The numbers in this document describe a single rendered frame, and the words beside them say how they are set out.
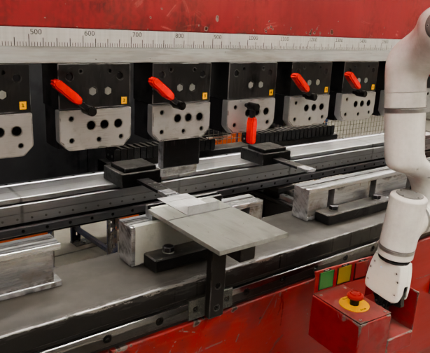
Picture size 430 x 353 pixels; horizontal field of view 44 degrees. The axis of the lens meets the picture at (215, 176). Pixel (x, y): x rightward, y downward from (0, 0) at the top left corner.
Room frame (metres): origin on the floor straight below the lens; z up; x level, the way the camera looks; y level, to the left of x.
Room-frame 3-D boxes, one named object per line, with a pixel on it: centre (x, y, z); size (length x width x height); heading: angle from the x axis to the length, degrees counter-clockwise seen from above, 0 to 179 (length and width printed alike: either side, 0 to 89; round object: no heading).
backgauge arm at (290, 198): (1.86, -0.15, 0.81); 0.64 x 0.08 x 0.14; 38
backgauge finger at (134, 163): (1.33, 0.18, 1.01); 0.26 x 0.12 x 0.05; 38
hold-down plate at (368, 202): (1.52, -0.43, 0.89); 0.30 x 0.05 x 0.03; 128
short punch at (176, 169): (1.20, 0.09, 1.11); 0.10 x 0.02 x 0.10; 128
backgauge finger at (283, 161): (1.63, -0.21, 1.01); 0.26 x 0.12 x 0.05; 38
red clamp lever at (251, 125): (1.24, -0.08, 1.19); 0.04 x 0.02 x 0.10; 38
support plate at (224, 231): (1.08, -0.01, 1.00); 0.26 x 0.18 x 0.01; 38
